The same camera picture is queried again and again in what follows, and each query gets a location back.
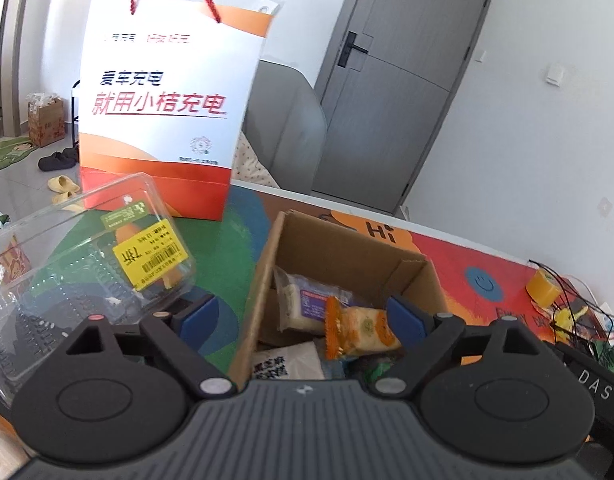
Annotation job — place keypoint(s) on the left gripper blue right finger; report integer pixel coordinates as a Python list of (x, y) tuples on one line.
[(410, 324)]

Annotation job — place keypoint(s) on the yellow tape roll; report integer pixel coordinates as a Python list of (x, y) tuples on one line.
[(543, 289)]

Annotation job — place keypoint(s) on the orange white paper bag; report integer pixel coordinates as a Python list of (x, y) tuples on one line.
[(164, 86)]

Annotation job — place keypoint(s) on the orange cracker packet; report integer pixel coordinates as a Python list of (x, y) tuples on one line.
[(356, 331)]

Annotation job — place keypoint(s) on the dotted beige cushion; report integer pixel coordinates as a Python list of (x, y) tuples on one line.
[(247, 167)]

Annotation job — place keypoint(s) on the grey upholstered chair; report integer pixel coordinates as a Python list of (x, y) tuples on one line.
[(286, 126)]

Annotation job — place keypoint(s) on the black slippers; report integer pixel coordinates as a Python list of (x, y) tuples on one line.
[(58, 161)]

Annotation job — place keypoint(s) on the clear plastic clamshell box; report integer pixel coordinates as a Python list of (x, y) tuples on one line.
[(113, 251)]

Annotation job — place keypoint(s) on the green blue candy packet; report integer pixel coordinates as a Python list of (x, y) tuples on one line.
[(375, 367)]

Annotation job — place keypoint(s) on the white power strip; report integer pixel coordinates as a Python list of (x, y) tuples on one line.
[(606, 317)]

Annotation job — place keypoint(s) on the white sandwich cake packet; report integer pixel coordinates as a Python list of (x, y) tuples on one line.
[(297, 362)]

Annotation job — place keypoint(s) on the yellow slippers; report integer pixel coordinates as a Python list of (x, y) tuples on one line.
[(66, 194)]

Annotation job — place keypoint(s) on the brown carton on floor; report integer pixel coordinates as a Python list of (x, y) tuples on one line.
[(46, 119)]

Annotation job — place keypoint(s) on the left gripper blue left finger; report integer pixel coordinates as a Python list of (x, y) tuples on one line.
[(195, 320)]

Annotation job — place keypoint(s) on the colourful cartoon table mat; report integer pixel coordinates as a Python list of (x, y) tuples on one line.
[(126, 346)]

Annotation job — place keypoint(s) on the grey door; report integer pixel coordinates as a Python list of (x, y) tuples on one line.
[(397, 68)]

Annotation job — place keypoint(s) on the white purple bread packet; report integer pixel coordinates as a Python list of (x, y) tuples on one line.
[(302, 301)]

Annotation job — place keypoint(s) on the brown cardboard box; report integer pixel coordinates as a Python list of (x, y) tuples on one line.
[(330, 254)]

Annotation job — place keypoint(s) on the white wall bracket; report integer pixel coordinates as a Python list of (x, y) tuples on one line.
[(269, 7)]

